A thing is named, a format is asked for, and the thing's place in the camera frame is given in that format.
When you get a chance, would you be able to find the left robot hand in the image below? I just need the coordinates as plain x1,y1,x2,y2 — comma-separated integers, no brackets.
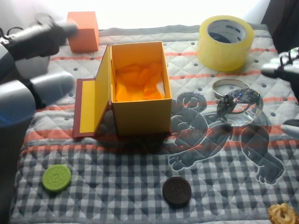
0,20,79,128

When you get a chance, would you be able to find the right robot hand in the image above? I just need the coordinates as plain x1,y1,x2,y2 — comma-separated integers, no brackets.
260,46,299,135

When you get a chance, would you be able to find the yellow gift box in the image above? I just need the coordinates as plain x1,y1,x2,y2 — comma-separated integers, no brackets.
72,41,174,140

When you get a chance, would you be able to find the orange cube block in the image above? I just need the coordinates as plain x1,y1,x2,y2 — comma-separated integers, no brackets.
67,11,100,53

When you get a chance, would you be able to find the black curtain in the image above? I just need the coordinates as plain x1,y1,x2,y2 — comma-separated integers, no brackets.
260,0,299,55

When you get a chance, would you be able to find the yellow packing tape roll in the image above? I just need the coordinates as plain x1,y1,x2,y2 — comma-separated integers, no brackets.
196,14,255,72

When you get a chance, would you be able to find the silver metal bangle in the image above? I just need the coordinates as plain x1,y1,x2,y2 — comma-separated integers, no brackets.
212,78,253,100

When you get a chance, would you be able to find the green sandwich cookie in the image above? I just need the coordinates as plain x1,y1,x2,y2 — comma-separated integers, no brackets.
42,164,71,195

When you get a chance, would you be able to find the golden butter cookie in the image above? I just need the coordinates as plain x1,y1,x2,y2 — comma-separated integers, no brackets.
268,203,299,224

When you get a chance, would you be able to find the brown chocolate sandwich cookie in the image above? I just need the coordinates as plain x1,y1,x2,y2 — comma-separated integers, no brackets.
162,176,192,207

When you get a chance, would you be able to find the grey quilt with bear print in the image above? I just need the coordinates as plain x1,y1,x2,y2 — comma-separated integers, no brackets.
8,23,299,224

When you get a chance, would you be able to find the thin black cable loop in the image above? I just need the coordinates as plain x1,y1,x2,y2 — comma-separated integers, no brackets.
5,26,24,37

